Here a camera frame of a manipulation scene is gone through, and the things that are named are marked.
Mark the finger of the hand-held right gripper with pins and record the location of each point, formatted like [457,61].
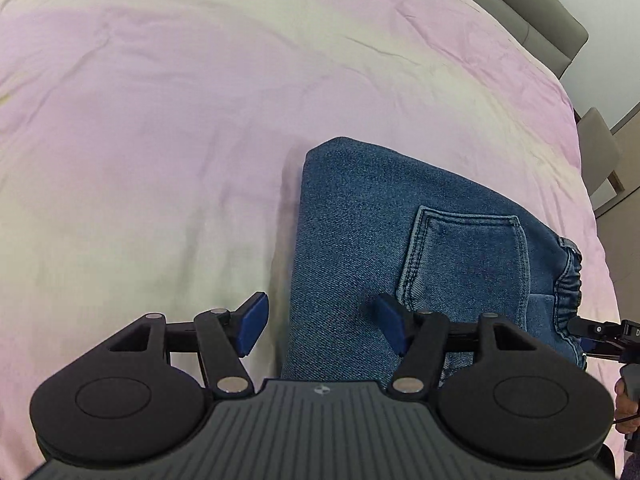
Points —
[602,351]
[596,330]

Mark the blue denim pants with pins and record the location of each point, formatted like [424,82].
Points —
[370,220]

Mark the grey upholstered chair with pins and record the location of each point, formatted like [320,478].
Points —
[599,150]

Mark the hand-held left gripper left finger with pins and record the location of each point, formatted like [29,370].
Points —
[253,322]

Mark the grey upholstered headboard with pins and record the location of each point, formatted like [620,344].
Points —
[520,15]

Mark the person's right hand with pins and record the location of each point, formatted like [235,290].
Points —
[626,407]

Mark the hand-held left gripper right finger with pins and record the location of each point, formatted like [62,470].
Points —
[390,321]

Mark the pink bed sheet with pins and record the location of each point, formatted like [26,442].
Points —
[150,125]

